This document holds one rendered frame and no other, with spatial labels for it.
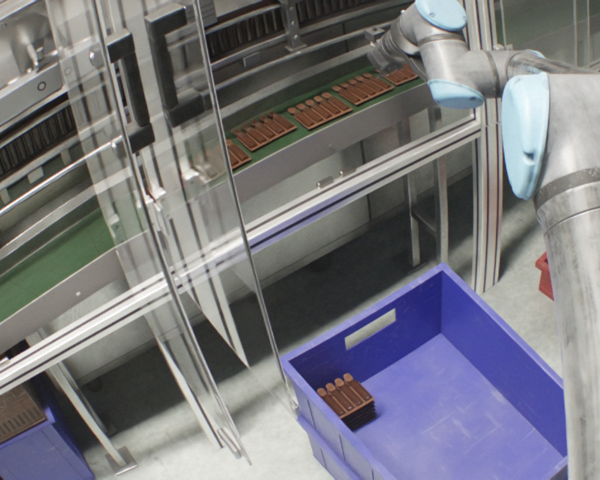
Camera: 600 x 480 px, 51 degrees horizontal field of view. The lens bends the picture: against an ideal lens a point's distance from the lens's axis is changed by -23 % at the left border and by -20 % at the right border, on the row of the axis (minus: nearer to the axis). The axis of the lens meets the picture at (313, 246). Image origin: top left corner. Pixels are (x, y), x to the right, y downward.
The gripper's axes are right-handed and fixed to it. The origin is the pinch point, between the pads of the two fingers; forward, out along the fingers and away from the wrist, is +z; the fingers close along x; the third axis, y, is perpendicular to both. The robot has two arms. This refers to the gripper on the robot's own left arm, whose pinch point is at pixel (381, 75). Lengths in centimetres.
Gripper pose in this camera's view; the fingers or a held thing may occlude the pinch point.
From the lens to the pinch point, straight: 152.1
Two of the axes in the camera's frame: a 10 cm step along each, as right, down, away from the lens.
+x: -8.2, 4.9, -3.0
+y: -5.0, -8.6, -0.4
